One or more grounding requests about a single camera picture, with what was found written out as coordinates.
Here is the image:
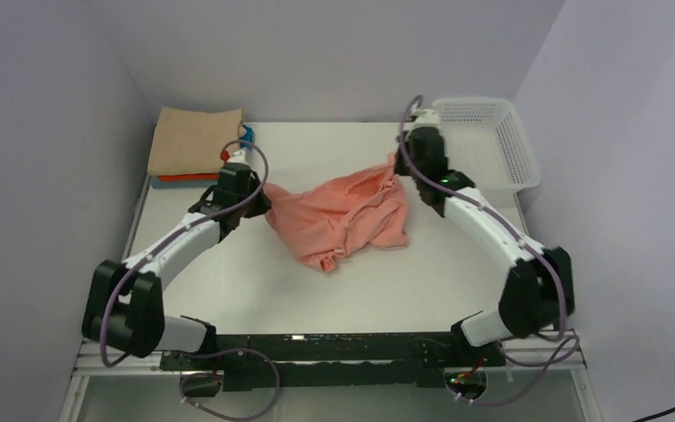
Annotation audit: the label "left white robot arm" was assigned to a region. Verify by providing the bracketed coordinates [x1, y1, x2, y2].
[82, 163, 270, 369]

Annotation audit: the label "folded blue t shirt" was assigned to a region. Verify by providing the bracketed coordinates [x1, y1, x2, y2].
[149, 125, 256, 191]

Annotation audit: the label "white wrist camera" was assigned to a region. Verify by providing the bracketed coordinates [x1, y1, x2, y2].
[220, 147, 250, 165]
[409, 108, 440, 130]

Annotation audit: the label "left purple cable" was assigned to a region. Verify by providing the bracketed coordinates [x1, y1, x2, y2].
[98, 138, 283, 422]

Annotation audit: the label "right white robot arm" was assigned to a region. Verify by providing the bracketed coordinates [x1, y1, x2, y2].
[397, 126, 573, 365]

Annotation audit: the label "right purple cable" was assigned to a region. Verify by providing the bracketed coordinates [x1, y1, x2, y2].
[396, 94, 582, 408]

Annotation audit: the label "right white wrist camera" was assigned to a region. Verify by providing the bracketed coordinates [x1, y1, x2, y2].
[409, 108, 440, 130]

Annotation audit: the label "folded tan t shirt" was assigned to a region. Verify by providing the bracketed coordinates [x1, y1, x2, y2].
[147, 106, 245, 176]

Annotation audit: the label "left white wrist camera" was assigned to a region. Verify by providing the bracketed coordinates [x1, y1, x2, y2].
[220, 147, 250, 165]

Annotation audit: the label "pink t shirt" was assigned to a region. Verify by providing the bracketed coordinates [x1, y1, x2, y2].
[265, 154, 409, 273]

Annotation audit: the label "folded orange t shirt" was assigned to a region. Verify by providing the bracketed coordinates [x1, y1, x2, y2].
[156, 172, 219, 183]

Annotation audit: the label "purple cable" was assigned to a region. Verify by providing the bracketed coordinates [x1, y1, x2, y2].
[98, 138, 283, 422]
[396, 94, 582, 408]

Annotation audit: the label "white plastic basket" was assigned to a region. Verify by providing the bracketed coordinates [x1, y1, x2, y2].
[432, 98, 541, 201]

